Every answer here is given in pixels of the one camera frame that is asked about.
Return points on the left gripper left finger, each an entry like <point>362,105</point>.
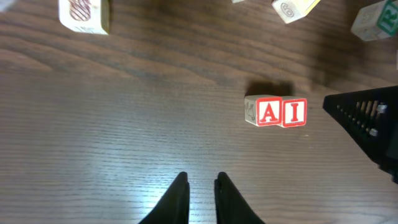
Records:
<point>173,207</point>

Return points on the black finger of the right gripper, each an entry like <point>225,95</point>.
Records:
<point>370,118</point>

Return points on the red I block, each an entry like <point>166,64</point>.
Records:
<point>294,112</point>

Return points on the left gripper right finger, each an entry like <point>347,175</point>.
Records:
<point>231,207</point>

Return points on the red A block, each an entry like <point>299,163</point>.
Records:
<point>263,110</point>

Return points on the green R block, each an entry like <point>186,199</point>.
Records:
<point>376,21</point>

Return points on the yellow block lower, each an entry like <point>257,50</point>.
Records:
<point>293,10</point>

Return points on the plain wooden picture block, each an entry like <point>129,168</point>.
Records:
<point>85,16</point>

